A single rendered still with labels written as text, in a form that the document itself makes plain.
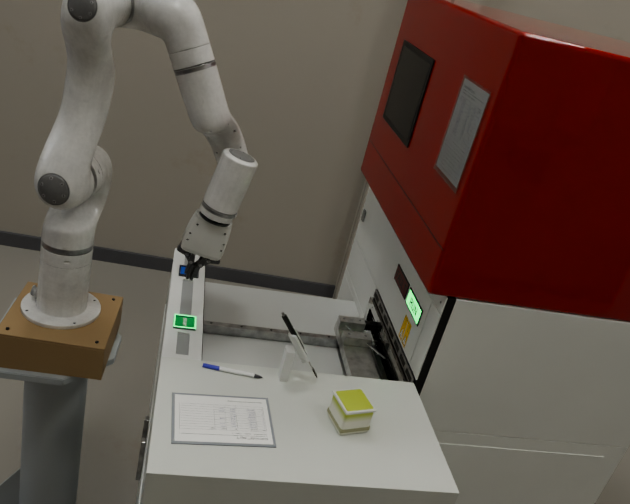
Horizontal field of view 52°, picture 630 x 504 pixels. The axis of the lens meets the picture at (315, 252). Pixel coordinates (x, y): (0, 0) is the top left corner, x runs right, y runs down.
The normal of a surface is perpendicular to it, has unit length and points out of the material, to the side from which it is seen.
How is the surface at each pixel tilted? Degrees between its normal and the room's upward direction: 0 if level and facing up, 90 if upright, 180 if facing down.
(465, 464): 90
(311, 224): 90
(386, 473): 0
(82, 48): 126
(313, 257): 90
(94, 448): 0
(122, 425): 0
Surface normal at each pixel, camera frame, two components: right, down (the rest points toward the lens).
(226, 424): 0.23, -0.87
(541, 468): 0.13, 0.47
